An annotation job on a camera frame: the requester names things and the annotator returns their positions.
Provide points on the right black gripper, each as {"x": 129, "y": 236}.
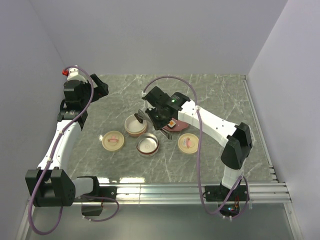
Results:
{"x": 157, "y": 125}

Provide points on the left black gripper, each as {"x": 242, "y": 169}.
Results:
{"x": 100, "y": 91}

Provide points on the metal tongs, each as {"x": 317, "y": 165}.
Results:
{"x": 167, "y": 134}

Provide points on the black spiky food piece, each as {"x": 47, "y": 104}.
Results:
{"x": 139, "y": 117}

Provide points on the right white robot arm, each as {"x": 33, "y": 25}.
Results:
{"x": 235, "y": 138}

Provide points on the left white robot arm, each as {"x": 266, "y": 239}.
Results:
{"x": 49, "y": 185}

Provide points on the cream lunch box container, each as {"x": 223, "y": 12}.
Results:
{"x": 133, "y": 127}

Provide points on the steel lunch box container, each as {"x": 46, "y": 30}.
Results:
{"x": 147, "y": 144}

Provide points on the pink polka dot plate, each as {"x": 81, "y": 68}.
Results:
{"x": 180, "y": 125}

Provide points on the right cream lid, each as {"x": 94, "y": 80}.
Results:
{"x": 188, "y": 143}

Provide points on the cream lid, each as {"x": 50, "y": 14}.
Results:
{"x": 113, "y": 141}
{"x": 188, "y": 143}

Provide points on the left cream lid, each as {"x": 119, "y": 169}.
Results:
{"x": 113, "y": 141}

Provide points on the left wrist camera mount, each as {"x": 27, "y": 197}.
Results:
{"x": 73, "y": 73}

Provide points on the aluminium rail frame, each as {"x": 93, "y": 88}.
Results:
{"x": 157, "y": 197}

